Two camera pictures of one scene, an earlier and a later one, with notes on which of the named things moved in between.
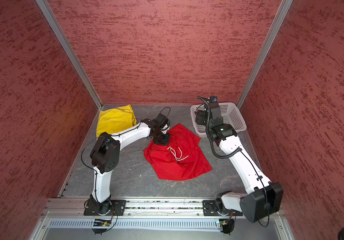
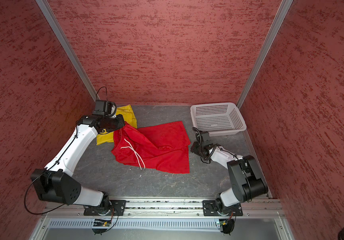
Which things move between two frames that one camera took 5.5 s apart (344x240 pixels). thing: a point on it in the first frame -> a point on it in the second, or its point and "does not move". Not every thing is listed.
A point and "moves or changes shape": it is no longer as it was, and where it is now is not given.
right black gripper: x=200 y=115 -> x=193 y=148
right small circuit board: x=222 y=223 does not move
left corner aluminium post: x=48 y=14 does not move
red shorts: x=182 y=159 moves or changes shape
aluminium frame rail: x=68 y=208 does not move
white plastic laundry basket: x=229 y=111 does not move
